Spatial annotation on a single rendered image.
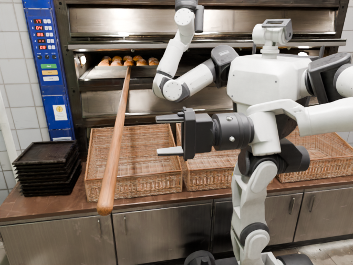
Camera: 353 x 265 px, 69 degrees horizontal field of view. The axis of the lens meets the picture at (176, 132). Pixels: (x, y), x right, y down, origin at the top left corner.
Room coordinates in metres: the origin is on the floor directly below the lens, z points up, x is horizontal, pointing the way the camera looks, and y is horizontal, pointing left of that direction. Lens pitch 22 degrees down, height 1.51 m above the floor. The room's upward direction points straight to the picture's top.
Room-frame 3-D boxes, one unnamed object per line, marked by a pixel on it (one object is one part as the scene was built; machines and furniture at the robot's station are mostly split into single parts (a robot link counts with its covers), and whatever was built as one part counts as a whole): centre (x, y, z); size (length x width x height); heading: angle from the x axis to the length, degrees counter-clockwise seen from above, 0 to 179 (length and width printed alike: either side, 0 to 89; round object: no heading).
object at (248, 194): (0.97, -0.34, 0.78); 0.18 x 0.15 x 0.47; 10
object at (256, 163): (0.97, -0.35, 0.97); 0.14 x 0.13 x 0.12; 10
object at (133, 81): (1.86, -0.24, 1.16); 1.80 x 0.06 x 0.04; 100
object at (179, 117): (0.55, 0.02, 1.32); 0.06 x 0.03 x 0.02; 100
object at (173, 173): (1.48, 0.28, 0.72); 0.56 x 0.49 x 0.28; 101
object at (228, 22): (1.84, -0.24, 1.54); 1.79 x 0.11 x 0.19; 100
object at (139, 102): (1.84, -0.24, 1.02); 1.79 x 0.11 x 0.19; 100
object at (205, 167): (1.58, -0.30, 0.72); 0.56 x 0.49 x 0.28; 99
